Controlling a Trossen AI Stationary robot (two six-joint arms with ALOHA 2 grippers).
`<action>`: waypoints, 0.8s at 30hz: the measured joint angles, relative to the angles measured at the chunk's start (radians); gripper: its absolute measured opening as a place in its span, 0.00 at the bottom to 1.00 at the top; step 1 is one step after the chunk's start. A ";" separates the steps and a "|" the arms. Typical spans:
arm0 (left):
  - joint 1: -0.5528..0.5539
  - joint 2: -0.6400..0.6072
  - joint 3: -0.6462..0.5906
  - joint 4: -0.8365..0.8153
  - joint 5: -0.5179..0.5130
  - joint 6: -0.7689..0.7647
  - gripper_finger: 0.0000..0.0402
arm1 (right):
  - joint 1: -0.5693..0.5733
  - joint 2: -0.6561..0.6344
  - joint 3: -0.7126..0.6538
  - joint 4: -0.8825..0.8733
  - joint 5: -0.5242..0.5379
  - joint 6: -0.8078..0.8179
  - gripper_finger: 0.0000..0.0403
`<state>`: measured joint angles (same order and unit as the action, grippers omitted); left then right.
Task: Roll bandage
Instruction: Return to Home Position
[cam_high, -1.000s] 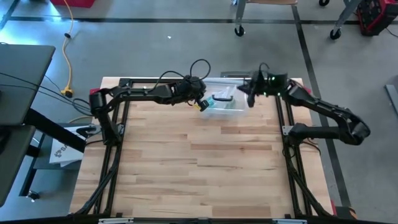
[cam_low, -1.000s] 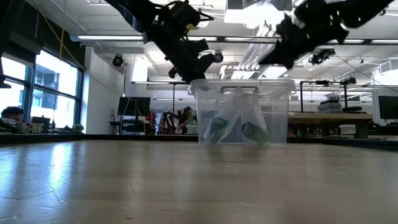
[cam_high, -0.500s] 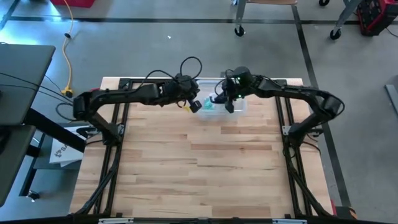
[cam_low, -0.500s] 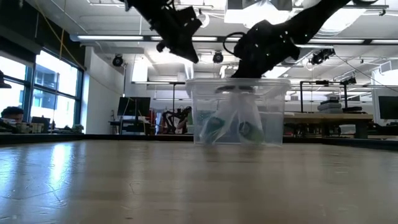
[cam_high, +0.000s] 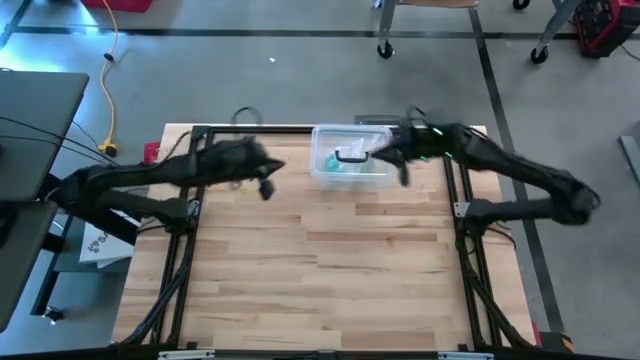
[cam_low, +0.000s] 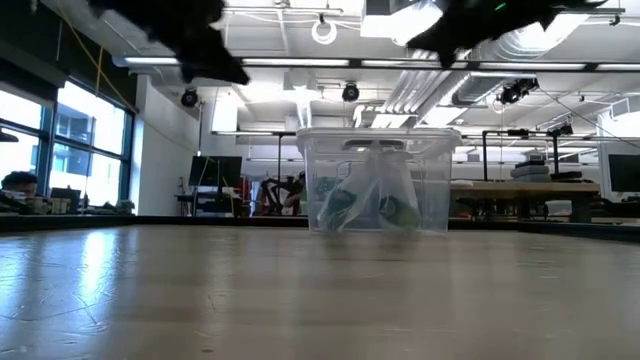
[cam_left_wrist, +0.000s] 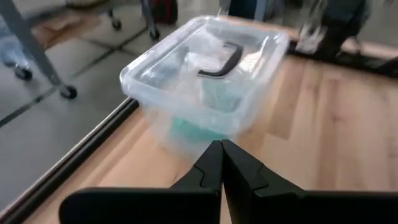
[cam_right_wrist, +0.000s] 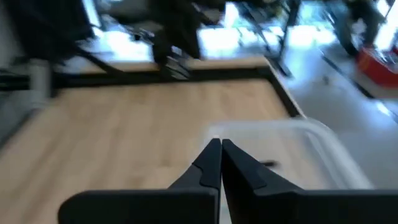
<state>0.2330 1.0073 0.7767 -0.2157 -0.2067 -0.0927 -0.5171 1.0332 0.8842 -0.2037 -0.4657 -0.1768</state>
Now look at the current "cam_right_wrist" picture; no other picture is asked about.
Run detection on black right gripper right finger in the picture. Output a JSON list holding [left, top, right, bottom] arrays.
[[221, 139, 398, 224]]

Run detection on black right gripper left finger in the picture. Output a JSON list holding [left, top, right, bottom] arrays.
[[58, 138, 223, 224]]

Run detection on person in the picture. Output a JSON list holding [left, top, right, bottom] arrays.
[[323, 0, 388, 57]]

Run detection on clear plastic storage box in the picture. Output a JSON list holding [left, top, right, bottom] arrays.
[[203, 119, 374, 190]]

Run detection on red plastic tote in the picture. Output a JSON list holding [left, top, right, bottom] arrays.
[[356, 46, 398, 88]]

